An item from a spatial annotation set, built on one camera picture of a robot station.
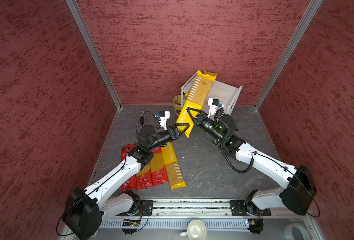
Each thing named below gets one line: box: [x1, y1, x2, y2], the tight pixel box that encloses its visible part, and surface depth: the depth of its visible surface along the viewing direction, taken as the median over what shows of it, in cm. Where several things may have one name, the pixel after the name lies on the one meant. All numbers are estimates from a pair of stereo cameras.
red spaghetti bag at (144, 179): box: [136, 163, 154, 191], surface depth 83 cm
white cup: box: [179, 219, 207, 240], surface depth 68 cm
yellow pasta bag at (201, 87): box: [176, 70, 218, 139], surface depth 67 cm
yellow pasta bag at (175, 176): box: [160, 142, 187, 191], surface depth 87 cm
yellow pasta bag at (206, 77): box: [197, 70, 218, 84], surface depth 68 cm
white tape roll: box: [284, 223, 310, 240], surface depth 68 cm
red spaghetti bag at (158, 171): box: [149, 147, 169, 187], surface depth 86 cm
